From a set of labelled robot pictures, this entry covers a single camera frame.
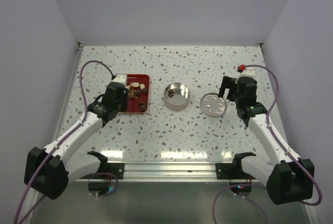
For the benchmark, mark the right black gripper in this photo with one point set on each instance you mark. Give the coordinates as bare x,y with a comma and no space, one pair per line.
228,83

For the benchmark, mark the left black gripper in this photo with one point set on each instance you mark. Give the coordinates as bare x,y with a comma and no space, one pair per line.
124,106

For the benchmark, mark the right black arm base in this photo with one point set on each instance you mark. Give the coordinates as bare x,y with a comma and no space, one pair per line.
233,170

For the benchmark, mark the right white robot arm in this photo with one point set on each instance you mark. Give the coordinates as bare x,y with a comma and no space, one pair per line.
288,176

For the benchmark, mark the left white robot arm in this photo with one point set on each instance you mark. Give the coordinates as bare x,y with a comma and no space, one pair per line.
47,169

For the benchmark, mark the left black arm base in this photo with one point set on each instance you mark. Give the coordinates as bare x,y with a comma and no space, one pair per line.
117,169

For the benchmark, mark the red rectangular tray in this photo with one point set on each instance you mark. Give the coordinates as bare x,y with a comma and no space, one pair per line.
138,97

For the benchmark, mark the round metal tin lid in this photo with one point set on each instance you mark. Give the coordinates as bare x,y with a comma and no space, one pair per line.
212,105

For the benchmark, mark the round metal tin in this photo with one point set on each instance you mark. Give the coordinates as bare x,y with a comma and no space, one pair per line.
181,98

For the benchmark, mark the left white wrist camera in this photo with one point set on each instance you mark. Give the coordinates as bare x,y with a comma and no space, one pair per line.
120,78

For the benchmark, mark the aluminium mounting rail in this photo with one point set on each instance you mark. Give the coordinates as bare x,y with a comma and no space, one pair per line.
176,171

